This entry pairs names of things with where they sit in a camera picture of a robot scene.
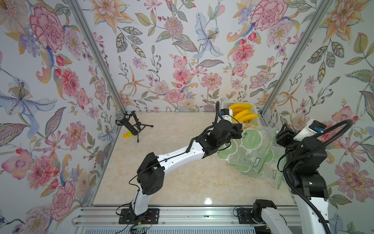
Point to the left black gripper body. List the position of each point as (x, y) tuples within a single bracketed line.
[(232, 132)]

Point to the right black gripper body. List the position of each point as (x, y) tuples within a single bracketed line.
[(291, 148)]

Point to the yellow banana bunch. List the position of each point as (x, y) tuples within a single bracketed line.
[(244, 112)]

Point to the zip-top bag bananas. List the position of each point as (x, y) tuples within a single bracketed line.
[(270, 172), (253, 148), (231, 151)]

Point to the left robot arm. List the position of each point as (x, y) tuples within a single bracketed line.
[(153, 170)]

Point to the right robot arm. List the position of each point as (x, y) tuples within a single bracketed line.
[(310, 194)]

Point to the white plastic basket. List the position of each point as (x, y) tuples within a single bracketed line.
[(227, 104)]

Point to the black microphone tripod stand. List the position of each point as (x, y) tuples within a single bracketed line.
[(131, 122)]

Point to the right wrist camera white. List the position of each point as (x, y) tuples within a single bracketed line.
[(312, 127)]

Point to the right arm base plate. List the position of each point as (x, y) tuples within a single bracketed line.
[(253, 215)]

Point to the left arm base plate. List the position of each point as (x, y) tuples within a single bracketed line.
[(127, 216)]

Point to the right corner aluminium post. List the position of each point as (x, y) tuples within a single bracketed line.
[(316, 18)]

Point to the corner aluminium post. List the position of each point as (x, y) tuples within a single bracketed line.
[(316, 18), (88, 35)]

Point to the aluminium front rail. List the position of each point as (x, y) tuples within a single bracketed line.
[(197, 219)]

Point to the left corner aluminium post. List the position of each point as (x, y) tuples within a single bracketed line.
[(88, 35)]

